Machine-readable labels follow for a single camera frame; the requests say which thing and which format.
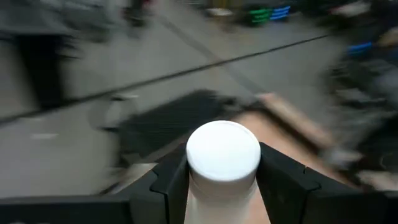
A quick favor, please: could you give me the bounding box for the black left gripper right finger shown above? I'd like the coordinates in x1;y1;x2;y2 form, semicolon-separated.
256;142;398;224

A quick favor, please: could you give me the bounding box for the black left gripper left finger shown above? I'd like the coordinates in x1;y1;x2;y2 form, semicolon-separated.
0;143;189;224

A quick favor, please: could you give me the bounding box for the white pill bottle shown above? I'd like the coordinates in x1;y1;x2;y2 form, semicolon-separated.
183;120;262;224

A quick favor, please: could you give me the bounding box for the black square pillar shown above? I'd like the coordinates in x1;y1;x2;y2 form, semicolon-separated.
17;33;74;110

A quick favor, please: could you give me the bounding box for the blue crate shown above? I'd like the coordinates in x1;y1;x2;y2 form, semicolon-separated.
269;5;292;21

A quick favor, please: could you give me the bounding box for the green crate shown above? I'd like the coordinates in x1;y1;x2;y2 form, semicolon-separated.
248;7;274;26

